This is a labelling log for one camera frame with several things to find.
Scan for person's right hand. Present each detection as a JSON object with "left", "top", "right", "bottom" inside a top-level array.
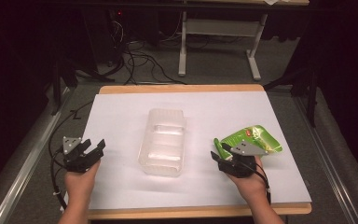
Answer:
[{"left": 226, "top": 156, "right": 270, "bottom": 203}]

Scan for person's left hand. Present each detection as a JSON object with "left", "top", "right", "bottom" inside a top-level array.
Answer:
[{"left": 63, "top": 160, "right": 102, "bottom": 201}]

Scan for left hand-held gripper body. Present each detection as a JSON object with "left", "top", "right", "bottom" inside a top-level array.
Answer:
[{"left": 62, "top": 136, "right": 103, "bottom": 174}]

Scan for clear plastic container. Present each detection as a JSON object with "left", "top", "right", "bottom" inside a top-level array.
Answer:
[{"left": 137, "top": 107, "right": 187, "bottom": 178}]

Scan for green snack packet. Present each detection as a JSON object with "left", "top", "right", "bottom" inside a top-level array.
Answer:
[{"left": 213, "top": 124, "right": 284, "bottom": 161}]

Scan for dark computer tower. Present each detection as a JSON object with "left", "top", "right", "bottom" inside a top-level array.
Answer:
[{"left": 83, "top": 8, "right": 129, "bottom": 64}]

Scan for aluminium floor rail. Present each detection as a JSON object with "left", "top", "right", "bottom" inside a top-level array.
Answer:
[
  {"left": 293, "top": 95, "right": 358, "bottom": 224},
  {"left": 0, "top": 87, "right": 73, "bottom": 224}
]

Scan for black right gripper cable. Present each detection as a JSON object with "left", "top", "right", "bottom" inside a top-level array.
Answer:
[{"left": 254, "top": 161, "right": 273, "bottom": 205}]

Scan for black floor cables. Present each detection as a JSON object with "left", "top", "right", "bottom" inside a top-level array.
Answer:
[{"left": 107, "top": 18, "right": 188, "bottom": 86}]

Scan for white metal desk frame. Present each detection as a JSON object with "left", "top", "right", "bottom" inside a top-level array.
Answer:
[{"left": 177, "top": 10, "right": 269, "bottom": 82}]

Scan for black metal stand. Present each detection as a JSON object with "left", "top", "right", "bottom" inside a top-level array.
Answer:
[
  {"left": 263, "top": 67, "right": 321, "bottom": 129},
  {"left": 49, "top": 58, "right": 79, "bottom": 117}
]

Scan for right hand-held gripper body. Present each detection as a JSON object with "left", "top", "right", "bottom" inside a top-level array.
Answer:
[{"left": 218, "top": 139, "right": 269, "bottom": 179}]

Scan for white table sheet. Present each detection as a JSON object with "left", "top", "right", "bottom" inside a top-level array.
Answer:
[{"left": 81, "top": 91, "right": 312, "bottom": 211}]

